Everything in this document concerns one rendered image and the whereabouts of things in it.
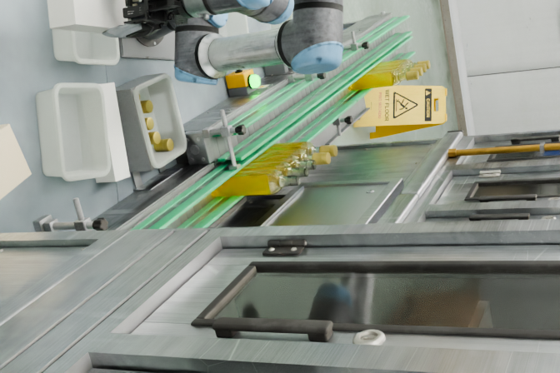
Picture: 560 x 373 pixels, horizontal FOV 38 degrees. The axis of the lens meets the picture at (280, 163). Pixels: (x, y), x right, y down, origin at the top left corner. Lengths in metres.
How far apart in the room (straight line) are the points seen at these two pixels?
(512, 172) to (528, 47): 5.65
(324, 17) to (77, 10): 0.59
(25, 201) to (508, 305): 1.23
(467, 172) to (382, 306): 1.55
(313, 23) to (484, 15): 6.30
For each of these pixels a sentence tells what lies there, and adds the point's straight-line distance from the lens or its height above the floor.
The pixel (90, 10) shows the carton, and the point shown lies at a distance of 1.57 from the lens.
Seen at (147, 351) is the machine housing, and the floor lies 1.51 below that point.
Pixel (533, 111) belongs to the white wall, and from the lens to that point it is 8.26.
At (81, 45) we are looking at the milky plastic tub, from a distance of 2.11.
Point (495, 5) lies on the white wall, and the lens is 8.09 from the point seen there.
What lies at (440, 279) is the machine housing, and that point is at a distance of 1.05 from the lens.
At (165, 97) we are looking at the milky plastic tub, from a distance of 2.26.
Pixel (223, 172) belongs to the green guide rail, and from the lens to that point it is 2.26.
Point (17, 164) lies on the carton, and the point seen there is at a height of 0.83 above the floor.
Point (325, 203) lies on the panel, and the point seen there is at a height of 1.14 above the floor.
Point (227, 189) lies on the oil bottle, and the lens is 2.27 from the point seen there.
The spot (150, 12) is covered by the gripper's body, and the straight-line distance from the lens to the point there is 1.53.
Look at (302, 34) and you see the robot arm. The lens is 1.87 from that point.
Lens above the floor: 2.08
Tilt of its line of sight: 27 degrees down
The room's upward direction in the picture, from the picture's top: 86 degrees clockwise
